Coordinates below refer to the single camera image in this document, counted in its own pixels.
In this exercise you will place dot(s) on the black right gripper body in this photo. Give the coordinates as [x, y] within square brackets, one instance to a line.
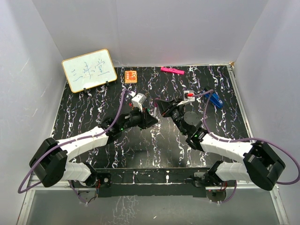
[176, 114]

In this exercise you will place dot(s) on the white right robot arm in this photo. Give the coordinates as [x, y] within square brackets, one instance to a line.
[253, 162]

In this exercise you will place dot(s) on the blue stapler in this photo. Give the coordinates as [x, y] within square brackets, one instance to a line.
[214, 99]

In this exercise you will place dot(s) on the yellow framed whiteboard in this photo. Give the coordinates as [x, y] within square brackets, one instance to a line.
[89, 70]

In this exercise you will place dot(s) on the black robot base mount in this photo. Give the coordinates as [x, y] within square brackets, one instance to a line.
[153, 182]

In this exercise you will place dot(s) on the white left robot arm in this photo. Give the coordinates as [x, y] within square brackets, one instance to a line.
[53, 160]

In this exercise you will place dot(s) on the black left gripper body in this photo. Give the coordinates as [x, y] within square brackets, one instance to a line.
[137, 117]

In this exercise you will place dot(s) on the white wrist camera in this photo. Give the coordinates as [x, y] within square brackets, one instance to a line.
[188, 97]
[138, 100]

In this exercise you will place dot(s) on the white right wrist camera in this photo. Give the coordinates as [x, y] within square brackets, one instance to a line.
[188, 97]

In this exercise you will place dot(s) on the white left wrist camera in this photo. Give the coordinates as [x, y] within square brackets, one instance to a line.
[138, 100]

